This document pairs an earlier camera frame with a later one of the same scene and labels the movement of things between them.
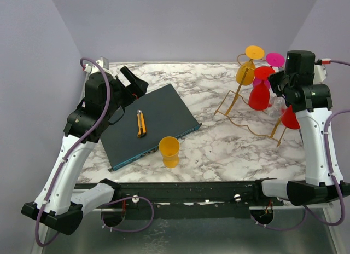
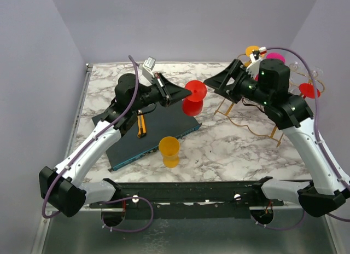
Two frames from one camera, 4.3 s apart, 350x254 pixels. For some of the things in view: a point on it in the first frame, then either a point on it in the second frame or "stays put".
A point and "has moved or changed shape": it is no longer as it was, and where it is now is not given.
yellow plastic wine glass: (169, 148) stays put
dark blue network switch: (167, 115) stays put
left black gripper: (133, 91) → (169, 92)
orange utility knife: (141, 125) stays put
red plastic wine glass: (259, 94) has moved or changed shape
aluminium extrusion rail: (98, 209) stays put
